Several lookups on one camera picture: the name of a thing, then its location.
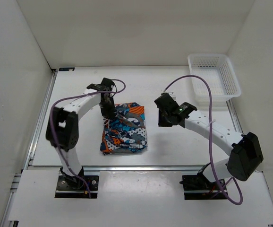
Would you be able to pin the aluminium frame rail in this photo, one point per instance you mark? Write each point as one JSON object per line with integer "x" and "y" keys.
{"x": 29, "y": 153}
{"x": 240, "y": 132}

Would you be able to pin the left aluminium frame rail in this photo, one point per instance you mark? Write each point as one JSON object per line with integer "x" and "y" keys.
{"x": 29, "y": 153}

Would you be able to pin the right aluminium frame rail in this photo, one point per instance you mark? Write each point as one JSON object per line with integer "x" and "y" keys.
{"x": 240, "y": 132}

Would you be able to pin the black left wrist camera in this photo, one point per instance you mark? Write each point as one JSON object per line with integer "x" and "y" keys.
{"x": 108, "y": 84}

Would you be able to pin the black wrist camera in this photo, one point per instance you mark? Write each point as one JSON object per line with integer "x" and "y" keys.
{"x": 165, "y": 103}
{"x": 108, "y": 84}

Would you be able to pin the white perforated plastic basket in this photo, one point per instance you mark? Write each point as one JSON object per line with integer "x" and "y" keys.
{"x": 218, "y": 72}

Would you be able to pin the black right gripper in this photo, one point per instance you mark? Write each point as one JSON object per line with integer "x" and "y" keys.
{"x": 162, "y": 123}

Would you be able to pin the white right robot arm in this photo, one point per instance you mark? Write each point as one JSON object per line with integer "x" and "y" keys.
{"x": 195, "y": 121}

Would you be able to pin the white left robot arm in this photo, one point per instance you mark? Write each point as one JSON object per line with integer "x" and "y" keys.
{"x": 63, "y": 126}

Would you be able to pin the aluminium table edge rail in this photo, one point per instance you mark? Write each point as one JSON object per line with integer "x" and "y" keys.
{"x": 141, "y": 168}

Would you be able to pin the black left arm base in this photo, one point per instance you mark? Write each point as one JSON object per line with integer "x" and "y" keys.
{"x": 65, "y": 190}

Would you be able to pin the blue label sticker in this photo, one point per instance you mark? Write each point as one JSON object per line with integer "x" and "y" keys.
{"x": 67, "y": 69}

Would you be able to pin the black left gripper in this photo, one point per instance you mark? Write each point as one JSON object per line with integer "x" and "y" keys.
{"x": 110, "y": 114}

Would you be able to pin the colourful patterned shorts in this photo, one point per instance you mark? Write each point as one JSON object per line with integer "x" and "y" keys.
{"x": 126, "y": 134}

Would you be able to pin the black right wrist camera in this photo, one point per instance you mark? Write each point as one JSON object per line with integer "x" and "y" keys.
{"x": 165, "y": 103}

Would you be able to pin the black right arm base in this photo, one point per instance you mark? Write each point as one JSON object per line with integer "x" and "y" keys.
{"x": 197, "y": 188}

